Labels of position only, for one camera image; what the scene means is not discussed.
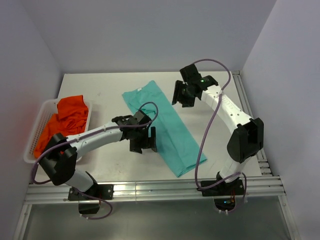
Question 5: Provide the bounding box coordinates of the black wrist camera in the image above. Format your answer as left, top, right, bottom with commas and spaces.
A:
111, 109, 152, 128
179, 64, 219, 91

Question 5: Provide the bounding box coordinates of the white plastic basket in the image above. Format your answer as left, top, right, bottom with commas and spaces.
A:
23, 99, 94, 165

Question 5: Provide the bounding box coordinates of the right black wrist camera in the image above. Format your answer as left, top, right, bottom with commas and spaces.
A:
179, 64, 219, 91

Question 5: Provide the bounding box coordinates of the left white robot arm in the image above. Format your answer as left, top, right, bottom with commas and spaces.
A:
37, 122, 157, 200

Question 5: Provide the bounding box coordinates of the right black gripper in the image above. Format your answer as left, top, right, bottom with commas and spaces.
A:
171, 80, 196, 108

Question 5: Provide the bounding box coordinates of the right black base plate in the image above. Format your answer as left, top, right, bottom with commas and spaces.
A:
197, 178, 245, 197

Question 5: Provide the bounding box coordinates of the aluminium rail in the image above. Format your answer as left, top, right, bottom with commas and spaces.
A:
23, 176, 286, 205
232, 71, 301, 240

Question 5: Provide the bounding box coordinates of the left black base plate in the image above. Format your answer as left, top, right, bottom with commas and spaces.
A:
67, 184, 114, 201

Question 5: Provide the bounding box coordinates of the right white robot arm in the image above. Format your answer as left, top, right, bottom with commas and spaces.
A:
172, 76, 264, 195

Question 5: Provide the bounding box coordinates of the orange t-shirt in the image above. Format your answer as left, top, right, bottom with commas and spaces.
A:
33, 95, 89, 158

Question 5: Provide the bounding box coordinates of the teal t-shirt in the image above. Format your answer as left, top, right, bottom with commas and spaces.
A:
122, 80, 200, 177

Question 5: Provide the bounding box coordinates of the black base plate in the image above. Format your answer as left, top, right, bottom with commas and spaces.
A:
197, 178, 245, 197
67, 184, 114, 201

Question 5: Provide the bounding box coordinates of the front aluminium rail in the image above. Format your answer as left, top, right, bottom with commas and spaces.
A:
23, 176, 286, 205

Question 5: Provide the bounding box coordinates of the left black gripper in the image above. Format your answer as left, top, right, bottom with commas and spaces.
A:
129, 126, 157, 154

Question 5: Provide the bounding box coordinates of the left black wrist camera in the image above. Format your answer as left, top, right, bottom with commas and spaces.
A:
111, 109, 152, 128

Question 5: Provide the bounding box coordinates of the right side aluminium rail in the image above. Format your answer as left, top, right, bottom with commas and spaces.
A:
232, 71, 301, 240

